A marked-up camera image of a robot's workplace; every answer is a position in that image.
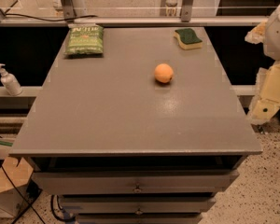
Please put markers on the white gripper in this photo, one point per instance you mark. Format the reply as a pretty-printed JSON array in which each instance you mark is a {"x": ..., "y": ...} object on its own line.
[{"x": 279, "y": 34}]

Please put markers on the green and yellow sponge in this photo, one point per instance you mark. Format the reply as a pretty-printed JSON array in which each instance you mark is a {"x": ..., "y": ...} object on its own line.
[{"x": 187, "y": 39}]

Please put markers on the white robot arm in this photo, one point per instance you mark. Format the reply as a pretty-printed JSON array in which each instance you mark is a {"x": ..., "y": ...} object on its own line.
[{"x": 271, "y": 44}]

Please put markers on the green jalapeno chip bag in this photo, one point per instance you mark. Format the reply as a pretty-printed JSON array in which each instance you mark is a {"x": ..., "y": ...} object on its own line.
[{"x": 85, "y": 40}]

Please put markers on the orange fruit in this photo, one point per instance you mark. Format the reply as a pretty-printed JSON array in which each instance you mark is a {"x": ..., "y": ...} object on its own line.
[{"x": 163, "y": 73}]

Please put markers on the top grey drawer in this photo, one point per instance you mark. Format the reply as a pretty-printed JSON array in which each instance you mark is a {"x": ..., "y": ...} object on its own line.
[{"x": 84, "y": 183}]

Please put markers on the grey drawer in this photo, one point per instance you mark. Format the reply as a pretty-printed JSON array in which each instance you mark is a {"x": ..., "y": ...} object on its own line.
[
  {"x": 140, "y": 219},
  {"x": 84, "y": 183},
  {"x": 137, "y": 204}
]

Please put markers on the grey drawer cabinet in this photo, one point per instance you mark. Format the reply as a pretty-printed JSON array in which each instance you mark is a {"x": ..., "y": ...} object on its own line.
[{"x": 109, "y": 113}]

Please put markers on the middle grey drawer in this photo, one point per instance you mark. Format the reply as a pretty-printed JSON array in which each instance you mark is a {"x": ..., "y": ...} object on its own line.
[{"x": 137, "y": 204}]

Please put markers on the bottom grey drawer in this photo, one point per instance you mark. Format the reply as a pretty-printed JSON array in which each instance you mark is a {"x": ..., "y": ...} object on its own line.
[{"x": 140, "y": 219}]

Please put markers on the white pump dispenser bottle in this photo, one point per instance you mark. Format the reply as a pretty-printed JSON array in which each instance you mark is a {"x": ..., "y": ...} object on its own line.
[{"x": 9, "y": 81}]

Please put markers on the cardboard box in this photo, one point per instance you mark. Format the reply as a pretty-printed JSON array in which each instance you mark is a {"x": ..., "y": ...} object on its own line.
[{"x": 15, "y": 176}]

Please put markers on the left metal bracket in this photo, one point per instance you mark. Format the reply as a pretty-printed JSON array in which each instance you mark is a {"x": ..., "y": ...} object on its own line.
[{"x": 68, "y": 10}]

